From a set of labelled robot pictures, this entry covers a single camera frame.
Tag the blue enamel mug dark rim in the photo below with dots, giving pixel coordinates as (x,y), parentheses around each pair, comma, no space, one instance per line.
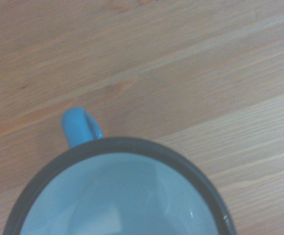
(122,191)

